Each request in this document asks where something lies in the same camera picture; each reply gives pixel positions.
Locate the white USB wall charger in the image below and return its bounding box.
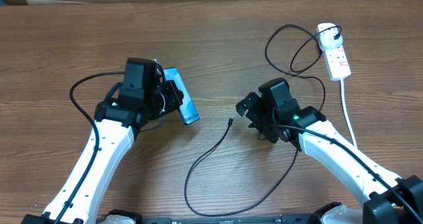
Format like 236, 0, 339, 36
316, 22, 343, 51

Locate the blue-screen Samsung smartphone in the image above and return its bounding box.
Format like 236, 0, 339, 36
164, 67, 200, 125

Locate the white power strip cord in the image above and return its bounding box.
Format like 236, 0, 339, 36
339, 79, 358, 149

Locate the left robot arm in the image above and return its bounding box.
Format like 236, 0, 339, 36
22, 57, 198, 223

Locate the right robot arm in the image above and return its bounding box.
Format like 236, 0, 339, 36
236, 77, 422, 223

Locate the white power extension strip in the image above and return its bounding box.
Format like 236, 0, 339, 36
323, 46, 352, 81

